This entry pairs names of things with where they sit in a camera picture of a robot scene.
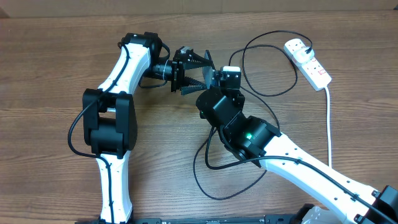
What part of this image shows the white power strip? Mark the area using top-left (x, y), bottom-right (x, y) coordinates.
top-left (284, 39), bottom-right (332, 91)

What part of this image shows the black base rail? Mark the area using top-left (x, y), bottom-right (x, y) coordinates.
top-left (74, 203), bottom-right (340, 224)

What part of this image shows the white charger adapter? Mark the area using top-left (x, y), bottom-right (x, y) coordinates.
top-left (293, 47), bottom-right (315, 63)

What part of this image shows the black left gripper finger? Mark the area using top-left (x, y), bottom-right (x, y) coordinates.
top-left (183, 49), bottom-right (214, 70)
top-left (180, 77), bottom-right (207, 95)

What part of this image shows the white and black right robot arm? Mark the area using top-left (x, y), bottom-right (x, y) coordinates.
top-left (196, 67), bottom-right (397, 223)

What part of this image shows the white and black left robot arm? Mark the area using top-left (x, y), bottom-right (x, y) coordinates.
top-left (82, 32), bottom-right (214, 223)

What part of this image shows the smartphone with blue-white screen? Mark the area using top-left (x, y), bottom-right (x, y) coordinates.
top-left (202, 65), bottom-right (215, 90)

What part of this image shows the white power strip cord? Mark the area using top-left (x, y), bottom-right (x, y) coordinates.
top-left (323, 86), bottom-right (333, 169)

